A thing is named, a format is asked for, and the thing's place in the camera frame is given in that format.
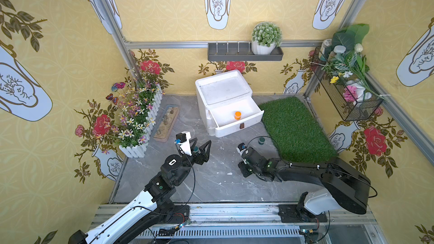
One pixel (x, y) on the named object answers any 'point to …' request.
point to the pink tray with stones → (166, 123)
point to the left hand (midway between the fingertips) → (198, 139)
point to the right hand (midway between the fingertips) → (245, 157)
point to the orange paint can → (238, 115)
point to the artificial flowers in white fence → (136, 103)
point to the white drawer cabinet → (225, 103)
